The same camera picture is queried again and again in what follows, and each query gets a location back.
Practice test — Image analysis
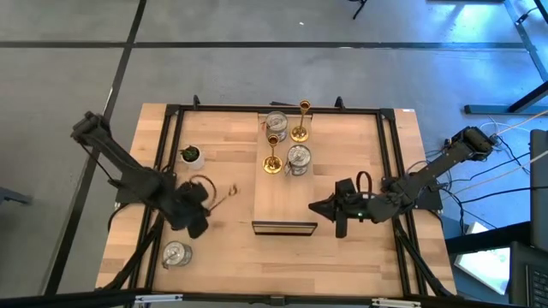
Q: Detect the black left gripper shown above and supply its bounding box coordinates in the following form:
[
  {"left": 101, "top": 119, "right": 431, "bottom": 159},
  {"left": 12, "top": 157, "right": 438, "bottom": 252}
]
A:
[{"left": 164, "top": 179, "right": 211, "bottom": 240}]

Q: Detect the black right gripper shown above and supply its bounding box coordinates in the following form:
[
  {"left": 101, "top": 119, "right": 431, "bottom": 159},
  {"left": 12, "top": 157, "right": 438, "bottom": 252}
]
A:
[{"left": 308, "top": 177, "right": 378, "bottom": 240}]

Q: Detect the small plant in white pot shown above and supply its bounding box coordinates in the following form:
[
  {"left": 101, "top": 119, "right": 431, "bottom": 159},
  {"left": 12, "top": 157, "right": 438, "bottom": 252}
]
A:
[{"left": 179, "top": 144, "right": 206, "bottom": 170}]

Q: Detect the bright tilted screen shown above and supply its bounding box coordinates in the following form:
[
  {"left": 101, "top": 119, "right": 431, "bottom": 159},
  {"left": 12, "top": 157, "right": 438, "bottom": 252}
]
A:
[{"left": 453, "top": 221, "right": 513, "bottom": 296}]

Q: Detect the grey chair base leg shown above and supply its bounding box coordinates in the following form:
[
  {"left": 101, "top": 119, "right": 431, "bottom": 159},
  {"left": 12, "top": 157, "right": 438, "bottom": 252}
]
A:
[{"left": 0, "top": 187, "right": 33, "bottom": 205}]

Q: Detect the black chair leg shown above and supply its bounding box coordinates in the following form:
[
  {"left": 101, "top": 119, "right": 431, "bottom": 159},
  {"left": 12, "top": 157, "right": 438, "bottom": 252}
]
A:
[{"left": 348, "top": 0, "right": 369, "bottom": 21}]

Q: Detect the dark monitor back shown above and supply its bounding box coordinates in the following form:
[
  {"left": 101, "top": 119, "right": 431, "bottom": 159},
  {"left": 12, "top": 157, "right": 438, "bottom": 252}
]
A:
[{"left": 529, "top": 127, "right": 548, "bottom": 253}]

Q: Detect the black laptop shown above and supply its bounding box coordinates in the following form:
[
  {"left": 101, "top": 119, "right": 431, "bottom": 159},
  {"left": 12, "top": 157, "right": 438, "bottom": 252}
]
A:
[{"left": 508, "top": 241, "right": 548, "bottom": 308}]

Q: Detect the black left wrist cable loop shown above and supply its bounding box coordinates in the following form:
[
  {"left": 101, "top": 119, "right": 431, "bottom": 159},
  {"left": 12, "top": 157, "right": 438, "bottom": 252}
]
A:
[{"left": 188, "top": 174, "right": 218, "bottom": 213}]

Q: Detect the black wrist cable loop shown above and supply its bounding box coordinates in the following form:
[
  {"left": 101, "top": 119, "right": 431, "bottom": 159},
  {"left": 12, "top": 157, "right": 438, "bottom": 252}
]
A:
[
  {"left": 356, "top": 170, "right": 374, "bottom": 194},
  {"left": 188, "top": 174, "right": 218, "bottom": 213}
]

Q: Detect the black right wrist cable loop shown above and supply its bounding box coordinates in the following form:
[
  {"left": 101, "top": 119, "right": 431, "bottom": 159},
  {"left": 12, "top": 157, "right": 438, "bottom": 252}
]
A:
[{"left": 356, "top": 170, "right": 374, "bottom": 194}]

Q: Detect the wooden shelf riser black frame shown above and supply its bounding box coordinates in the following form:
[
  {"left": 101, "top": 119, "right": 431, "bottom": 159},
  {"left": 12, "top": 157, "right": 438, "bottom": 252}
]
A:
[{"left": 251, "top": 111, "right": 319, "bottom": 236}]

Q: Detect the beige floor cable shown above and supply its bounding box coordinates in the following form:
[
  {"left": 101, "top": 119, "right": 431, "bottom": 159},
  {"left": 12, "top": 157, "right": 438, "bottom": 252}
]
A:
[{"left": 443, "top": 149, "right": 548, "bottom": 202}]

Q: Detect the black floor cable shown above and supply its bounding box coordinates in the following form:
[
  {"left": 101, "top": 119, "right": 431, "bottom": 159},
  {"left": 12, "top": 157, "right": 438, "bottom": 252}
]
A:
[{"left": 460, "top": 184, "right": 548, "bottom": 205}]

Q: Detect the white floor cable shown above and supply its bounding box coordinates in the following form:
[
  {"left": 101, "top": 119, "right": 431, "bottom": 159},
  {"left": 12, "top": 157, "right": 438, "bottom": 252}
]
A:
[{"left": 478, "top": 114, "right": 548, "bottom": 142}]

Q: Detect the black desk leg frame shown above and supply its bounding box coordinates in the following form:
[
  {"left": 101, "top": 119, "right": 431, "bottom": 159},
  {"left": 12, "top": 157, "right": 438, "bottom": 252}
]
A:
[{"left": 464, "top": 0, "right": 548, "bottom": 116}]

